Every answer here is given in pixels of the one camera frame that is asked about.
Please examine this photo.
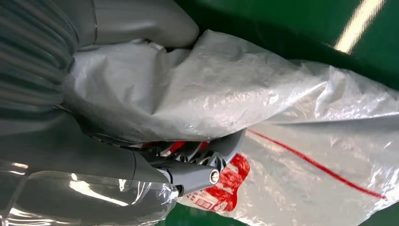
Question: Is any green conveyor belt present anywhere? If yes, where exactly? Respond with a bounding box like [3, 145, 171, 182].
[156, 0, 399, 226]

